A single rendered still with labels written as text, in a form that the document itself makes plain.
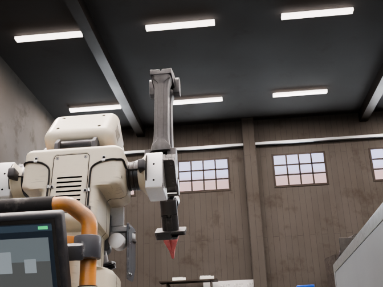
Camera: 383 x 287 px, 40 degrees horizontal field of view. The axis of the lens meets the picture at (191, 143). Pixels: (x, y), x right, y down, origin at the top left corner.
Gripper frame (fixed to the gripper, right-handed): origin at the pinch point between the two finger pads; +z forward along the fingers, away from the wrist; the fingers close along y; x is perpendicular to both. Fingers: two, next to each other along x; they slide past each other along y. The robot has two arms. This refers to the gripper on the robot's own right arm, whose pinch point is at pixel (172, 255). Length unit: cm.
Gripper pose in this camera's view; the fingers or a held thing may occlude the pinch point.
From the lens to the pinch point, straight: 184.0
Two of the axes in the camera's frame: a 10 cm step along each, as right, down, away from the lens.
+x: -0.7, 0.8, -9.9
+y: -9.9, 0.7, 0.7
